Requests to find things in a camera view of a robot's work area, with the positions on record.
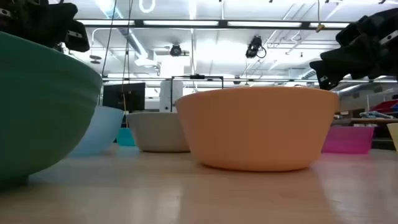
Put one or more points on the long horizontal metal rail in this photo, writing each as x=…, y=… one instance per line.
x=264, y=80

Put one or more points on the wooden background table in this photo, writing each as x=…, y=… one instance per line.
x=373, y=120

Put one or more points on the grey plastic bowl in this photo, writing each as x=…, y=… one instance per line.
x=155, y=132

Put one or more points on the black computer monitor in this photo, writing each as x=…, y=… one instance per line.
x=124, y=96

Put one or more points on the black metal frame stand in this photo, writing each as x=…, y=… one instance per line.
x=199, y=76

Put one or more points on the orange plastic bowl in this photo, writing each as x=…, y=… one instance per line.
x=255, y=130

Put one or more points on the blue plastic bowl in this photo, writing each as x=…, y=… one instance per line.
x=99, y=130

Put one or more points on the light blue cloth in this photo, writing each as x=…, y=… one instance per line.
x=373, y=114

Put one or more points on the yellow hanging connector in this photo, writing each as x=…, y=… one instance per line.
x=320, y=27

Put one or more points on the red cloth pile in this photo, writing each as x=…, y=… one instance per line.
x=387, y=105

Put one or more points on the green plastic bowl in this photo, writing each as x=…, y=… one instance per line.
x=40, y=109

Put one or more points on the pink plastic bin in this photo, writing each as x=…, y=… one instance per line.
x=348, y=140

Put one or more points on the pale yellow container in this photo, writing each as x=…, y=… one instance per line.
x=394, y=133

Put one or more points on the white cabinet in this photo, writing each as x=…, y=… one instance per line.
x=164, y=96

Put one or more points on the teal plastic bin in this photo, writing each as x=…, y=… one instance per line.
x=126, y=137

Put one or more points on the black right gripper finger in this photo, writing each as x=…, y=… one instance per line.
x=342, y=62
x=353, y=32

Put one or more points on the silver ventilation duct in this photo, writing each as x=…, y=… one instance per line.
x=351, y=88

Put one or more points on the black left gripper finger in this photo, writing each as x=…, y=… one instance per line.
x=65, y=12
x=77, y=42

